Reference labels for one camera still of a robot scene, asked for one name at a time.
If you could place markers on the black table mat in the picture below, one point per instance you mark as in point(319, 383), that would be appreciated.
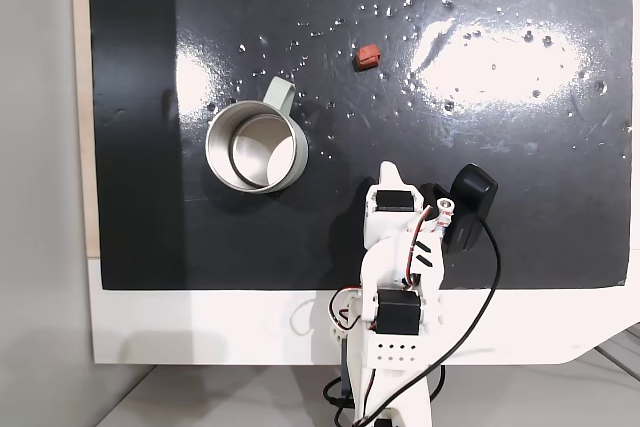
point(350, 122)

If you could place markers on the small red cube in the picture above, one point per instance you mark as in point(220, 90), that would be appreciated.
point(368, 57)

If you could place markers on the black oval camera box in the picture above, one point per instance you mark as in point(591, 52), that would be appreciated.
point(467, 207)

